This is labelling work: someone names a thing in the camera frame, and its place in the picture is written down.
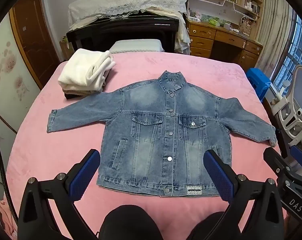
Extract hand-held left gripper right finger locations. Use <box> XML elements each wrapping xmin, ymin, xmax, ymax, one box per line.
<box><xmin>203</xmin><ymin>149</ymin><xmax>285</xmax><ymax>240</ymax></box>

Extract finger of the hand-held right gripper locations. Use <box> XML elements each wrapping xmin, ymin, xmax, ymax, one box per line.
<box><xmin>263</xmin><ymin>147</ymin><xmax>291</xmax><ymax>180</ymax></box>
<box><xmin>288</xmin><ymin>144</ymin><xmax>302</xmax><ymax>178</ymax></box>

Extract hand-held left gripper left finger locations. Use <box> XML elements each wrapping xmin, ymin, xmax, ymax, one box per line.
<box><xmin>18</xmin><ymin>149</ymin><xmax>101</xmax><ymax>240</ymax></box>

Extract blue denim jacket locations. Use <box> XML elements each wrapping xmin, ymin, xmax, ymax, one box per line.
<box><xmin>46</xmin><ymin>70</ymin><xmax>277</xmax><ymax>197</ymax></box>

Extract white office chair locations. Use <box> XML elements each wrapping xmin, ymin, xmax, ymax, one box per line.
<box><xmin>270</xmin><ymin>65</ymin><xmax>302</xmax><ymax>155</ymax></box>

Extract person's black pants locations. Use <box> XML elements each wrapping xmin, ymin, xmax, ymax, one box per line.
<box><xmin>99</xmin><ymin>204</ymin><xmax>226</xmax><ymax>240</ymax></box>

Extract blue plastic stool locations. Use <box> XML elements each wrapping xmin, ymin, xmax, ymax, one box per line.
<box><xmin>246</xmin><ymin>68</ymin><xmax>271</xmax><ymax>103</ymax></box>

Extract black folded garment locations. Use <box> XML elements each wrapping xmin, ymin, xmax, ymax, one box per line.
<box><xmin>64</xmin><ymin>92</ymin><xmax>91</xmax><ymax>100</ymax></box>

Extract beige folded garment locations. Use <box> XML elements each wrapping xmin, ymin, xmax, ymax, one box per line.
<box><xmin>62</xmin><ymin>84</ymin><xmax>107</xmax><ymax>97</ymax></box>

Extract barred window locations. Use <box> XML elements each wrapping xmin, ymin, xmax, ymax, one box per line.
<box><xmin>271</xmin><ymin>15</ymin><xmax>302</xmax><ymax>88</ymax></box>

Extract pink blanket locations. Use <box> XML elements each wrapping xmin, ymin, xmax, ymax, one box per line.
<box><xmin>4</xmin><ymin>52</ymin><xmax>288</xmax><ymax>240</ymax></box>

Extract beige curtain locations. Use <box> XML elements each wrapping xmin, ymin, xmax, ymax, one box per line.
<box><xmin>256</xmin><ymin>0</ymin><xmax>294</xmax><ymax>80</ymax></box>

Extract wooden desk with drawers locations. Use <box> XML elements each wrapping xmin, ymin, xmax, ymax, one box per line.
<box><xmin>186</xmin><ymin>20</ymin><xmax>263</xmax><ymax>68</ymax></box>

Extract white pillow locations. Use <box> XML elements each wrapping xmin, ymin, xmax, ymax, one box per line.
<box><xmin>108</xmin><ymin>39</ymin><xmax>165</xmax><ymax>54</ymax></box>

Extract cream cloth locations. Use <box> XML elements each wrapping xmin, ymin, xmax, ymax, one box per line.
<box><xmin>146</xmin><ymin>9</ymin><xmax>191</xmax><ymax>55</ymax></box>

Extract brown wooden door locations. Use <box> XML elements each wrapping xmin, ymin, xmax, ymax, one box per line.
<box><xmin>9</xmin><ymin>0</ymin><xmax>60</xmax><ymax>88</ymax></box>

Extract black piano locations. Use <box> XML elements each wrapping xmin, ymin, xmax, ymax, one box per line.
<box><xmin>66</xmin><ymin>15</ymin><xmax>179</xmax><ymax>53</ymax></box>

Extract white lace cover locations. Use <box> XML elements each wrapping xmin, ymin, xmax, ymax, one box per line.
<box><xmin>67</xmin><ymin>0</ymin><xmax>191</xmax><ymax>29</ymax></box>

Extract black cable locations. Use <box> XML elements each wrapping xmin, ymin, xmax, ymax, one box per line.
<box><xmin>0</xmin><ymin>130</ymin><xmax>17</xmax><ymax>230</ymax></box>

